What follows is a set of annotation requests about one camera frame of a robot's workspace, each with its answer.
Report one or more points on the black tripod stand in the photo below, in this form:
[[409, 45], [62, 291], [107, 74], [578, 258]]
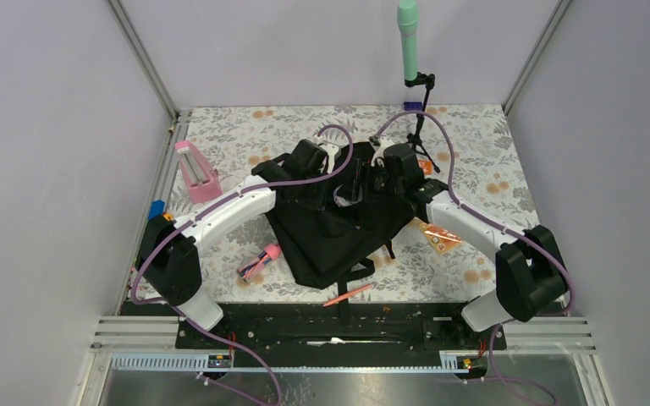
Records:
[[414, 139]]

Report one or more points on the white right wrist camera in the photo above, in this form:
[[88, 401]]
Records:
[[380, 144]]

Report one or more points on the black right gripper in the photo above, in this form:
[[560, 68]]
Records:
[[351, 192]]

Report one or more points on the orange treehouse book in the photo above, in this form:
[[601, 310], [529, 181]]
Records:
[[426, 166]]

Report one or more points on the orange snack packet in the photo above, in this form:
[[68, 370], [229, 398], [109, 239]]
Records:
[[440, 239]]

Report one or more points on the floral tablecloth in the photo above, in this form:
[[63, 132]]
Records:
[[472, 145]]

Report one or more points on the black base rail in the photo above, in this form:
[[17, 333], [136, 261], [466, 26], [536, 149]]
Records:
[[353, 335]]

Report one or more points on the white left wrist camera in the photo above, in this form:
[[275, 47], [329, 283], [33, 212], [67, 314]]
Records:
[[333, 153]]

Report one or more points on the pink pencil case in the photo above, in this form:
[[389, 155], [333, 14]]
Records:
[[254, 267]]

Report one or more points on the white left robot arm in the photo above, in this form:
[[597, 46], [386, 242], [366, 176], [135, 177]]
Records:
[[170, 250]]

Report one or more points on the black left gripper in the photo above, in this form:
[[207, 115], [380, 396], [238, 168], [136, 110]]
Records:
[[321, 171]]

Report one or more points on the green microphone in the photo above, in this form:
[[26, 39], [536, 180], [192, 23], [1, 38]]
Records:
[[407, 20]]

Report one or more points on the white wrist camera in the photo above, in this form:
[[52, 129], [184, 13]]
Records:
[[380, 144], [333, 153]]

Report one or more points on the blue block at wall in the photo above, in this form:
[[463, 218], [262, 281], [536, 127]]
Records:
[[412, 105]]

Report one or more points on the black student backpack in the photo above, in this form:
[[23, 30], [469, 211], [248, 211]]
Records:
[[324, 244]]

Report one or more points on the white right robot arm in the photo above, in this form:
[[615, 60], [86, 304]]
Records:
[[529, 271]]

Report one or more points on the colourful toy blocks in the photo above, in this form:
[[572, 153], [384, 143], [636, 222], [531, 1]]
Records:
[[158, 208]]

